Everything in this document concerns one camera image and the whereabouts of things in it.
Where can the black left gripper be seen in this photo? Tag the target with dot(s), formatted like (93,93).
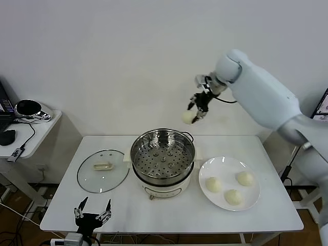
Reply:
(89,221)

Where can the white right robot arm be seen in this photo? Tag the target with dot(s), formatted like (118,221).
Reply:
(269,97)

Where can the white wall socket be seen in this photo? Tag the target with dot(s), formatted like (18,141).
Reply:
(43,168)

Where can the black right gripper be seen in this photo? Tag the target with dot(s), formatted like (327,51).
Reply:
(203,101)

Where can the black computer mouse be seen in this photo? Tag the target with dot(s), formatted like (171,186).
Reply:
(7,138)

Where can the white steamed baozi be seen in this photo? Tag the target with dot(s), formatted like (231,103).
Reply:
(233,197)
(187,117)
(245,178)
(213,184)

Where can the small grey usb hub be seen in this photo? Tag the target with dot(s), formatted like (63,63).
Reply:
(16,154)

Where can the grey laptop with pink screen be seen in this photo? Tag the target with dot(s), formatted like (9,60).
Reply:
(321,107)

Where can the round glass pot lid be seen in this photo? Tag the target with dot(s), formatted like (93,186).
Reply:
(89,179)

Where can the round white plate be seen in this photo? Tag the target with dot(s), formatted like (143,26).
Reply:
(225,169)

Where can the cream electric cooker pot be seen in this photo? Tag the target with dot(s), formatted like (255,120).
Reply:
(164,191)

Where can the white side desk with chrome device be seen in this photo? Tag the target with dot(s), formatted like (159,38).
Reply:
(38,138)

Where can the shiny chrome rounded device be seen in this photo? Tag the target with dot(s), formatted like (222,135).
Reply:
(43,112)

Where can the stainless steel steamer basket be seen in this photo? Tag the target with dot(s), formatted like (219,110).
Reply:
(144,171)

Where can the black laptop with dark screen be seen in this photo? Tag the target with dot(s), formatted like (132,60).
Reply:
(5,107)

